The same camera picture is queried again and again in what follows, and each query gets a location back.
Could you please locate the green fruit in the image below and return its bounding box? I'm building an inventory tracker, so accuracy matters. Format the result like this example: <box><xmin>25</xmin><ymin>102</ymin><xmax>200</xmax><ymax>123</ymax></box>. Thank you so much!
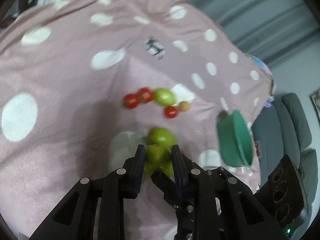
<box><xmin>148</xmin><ymin>128</ymin><xmax>177</xmax><ymax>148</ymax></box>
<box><xmin>154</xmin><ymin>88</ymin><xmax>176</xmax><ymax>107</ymax></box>
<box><xmin>144</xmin><ymin>144</ymin><xmax>174</xmax><ymax>178</ymax></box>

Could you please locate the green plastic bowl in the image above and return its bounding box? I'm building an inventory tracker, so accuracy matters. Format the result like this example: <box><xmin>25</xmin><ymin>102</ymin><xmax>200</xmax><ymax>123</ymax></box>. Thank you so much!
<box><xmin>217</xmin><ymin>110</ymin><xmax>253</xmax><ymax>167</ymax></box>

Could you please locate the red tomato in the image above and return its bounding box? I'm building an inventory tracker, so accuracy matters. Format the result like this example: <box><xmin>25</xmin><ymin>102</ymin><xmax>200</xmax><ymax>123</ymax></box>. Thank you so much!
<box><xmin>164</xmin><ymin>106</ymin><xmax>178</xmax><ymax>119</ymax></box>
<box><xmin>123</xmin><ymin>93</ymin><xmax>140</xmax><ymax>109</ymax></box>
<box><xmin>137</xmin><ymin>87</ymin><xmax>154</xmax><ymax>104</ymax></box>

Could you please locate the tan longan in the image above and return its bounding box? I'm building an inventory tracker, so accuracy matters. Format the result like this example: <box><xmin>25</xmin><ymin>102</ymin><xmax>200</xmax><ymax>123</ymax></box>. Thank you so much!
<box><xmin>178</xmin><ymin>101</ymin><xmax>191</xmax><ymax>112</ymax></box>

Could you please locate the grey sofa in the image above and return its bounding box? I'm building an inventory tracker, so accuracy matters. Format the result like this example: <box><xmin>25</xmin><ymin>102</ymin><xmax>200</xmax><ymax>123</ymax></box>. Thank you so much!
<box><xmin>251</xmin><ymin>93</ymin><xmax>320</xmax><ymax>230</ymax></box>

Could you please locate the grey curtain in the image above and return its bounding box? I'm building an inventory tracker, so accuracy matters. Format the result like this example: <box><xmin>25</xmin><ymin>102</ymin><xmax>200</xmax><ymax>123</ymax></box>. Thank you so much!
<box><xmin>188</xmin><ymin>0</ymin><xmax>319</xmax><ymax>66</ymax></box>

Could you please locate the wall picture frame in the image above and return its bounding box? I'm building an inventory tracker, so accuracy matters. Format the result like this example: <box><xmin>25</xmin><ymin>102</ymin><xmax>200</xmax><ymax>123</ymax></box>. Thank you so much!
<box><xmin>310</xmin><ymin>89</ymin><xmax>320</xmax><ymax>121</ymax></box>

